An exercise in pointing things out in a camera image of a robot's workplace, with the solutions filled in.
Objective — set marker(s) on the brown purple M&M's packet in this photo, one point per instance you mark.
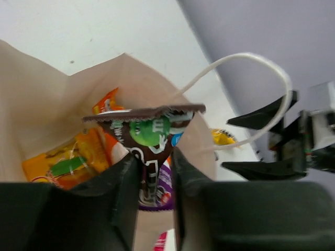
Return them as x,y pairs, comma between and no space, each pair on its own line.
150,134

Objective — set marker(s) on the orange mango gummy bag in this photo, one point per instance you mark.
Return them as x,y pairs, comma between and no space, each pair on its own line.
71,163

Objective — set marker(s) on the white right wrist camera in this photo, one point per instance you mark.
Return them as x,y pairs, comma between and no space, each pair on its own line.
319,104

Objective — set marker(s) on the yellow M&M's packet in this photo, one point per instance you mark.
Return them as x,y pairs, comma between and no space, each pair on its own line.
222,139

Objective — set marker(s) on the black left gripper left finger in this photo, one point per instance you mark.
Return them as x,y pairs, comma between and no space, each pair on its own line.
99,214

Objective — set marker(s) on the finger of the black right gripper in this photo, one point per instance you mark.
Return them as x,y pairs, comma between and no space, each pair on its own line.
258,119
281,170

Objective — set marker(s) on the pink candy packet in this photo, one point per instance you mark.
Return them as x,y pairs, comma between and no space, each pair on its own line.
161,242

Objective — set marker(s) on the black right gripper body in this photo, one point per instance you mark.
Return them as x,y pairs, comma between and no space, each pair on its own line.
294,143

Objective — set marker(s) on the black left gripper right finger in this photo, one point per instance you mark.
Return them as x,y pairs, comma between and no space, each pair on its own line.
248,215

